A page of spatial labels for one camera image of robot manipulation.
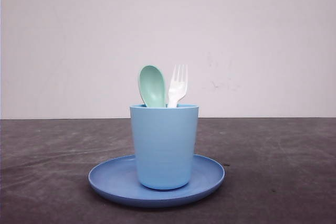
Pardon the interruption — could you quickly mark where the white plastic fork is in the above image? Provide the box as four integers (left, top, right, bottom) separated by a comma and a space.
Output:
167, 65, 188, 108

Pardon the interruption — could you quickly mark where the mint green plastic spoon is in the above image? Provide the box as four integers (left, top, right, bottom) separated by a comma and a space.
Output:
138, 65, 165, 108

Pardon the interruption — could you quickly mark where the light blue plastic cup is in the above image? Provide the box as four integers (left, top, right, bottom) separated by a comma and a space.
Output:
130, 104, 199, 190

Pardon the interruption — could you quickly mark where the blue plastic plate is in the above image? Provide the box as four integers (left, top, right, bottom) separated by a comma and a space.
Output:
88, 154, 225, 208

